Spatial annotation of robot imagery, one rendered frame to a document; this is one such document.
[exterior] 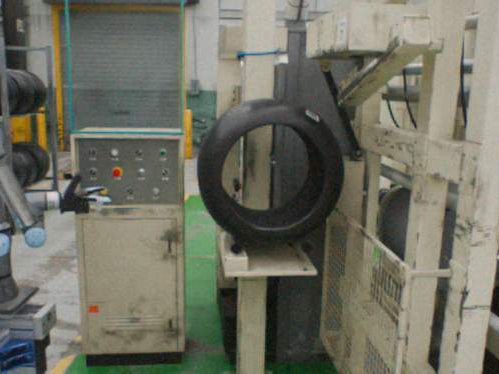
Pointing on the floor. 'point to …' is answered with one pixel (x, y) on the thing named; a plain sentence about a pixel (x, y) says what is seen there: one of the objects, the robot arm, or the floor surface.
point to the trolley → (4, 110)
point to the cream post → (255, 176)
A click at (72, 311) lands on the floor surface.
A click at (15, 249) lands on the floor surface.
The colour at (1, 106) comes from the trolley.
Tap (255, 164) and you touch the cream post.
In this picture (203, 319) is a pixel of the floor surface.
